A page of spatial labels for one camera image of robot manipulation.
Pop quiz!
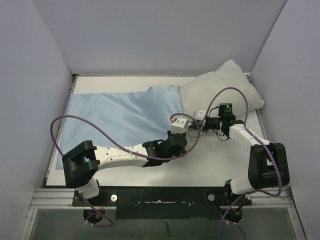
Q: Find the light blue pillowcase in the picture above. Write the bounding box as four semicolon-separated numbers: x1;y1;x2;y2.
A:
59;85;183;154

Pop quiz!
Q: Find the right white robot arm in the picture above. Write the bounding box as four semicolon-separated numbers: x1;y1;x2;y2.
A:
198;103;290;205

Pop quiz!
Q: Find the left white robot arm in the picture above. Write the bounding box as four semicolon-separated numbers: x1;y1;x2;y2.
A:
62;131;188;206

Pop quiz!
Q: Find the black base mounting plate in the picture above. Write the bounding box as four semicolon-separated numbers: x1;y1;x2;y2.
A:
72;183;252;223

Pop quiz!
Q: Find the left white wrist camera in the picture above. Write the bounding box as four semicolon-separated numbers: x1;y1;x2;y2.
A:
170;117;189;134

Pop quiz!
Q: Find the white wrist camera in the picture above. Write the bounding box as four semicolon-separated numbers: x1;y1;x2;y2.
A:
170;117;189;134
194;110;206;121

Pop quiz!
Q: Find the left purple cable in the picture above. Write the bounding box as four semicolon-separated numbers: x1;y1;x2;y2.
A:
50;113;201;228

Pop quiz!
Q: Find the purple cable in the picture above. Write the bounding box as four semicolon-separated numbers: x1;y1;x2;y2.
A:
204;86;285;240
50;113;201;228

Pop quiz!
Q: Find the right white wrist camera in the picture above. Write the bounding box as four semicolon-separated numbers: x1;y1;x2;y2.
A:
194;110;206;121

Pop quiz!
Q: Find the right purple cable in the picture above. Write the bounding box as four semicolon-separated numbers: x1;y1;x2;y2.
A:
204;86;285;240

